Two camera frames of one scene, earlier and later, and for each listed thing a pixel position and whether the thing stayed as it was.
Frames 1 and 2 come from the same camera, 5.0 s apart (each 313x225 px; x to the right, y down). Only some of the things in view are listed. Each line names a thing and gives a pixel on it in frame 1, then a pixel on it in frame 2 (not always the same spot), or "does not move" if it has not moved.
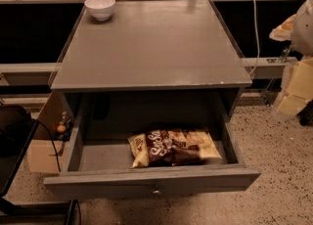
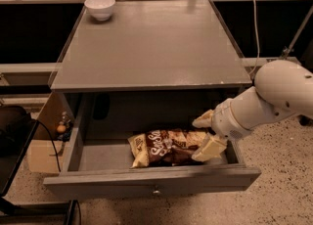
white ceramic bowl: (100, 6) does not move
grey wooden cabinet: (168, 63) does not move
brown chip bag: (172, 147) does not move
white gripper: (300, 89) to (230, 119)
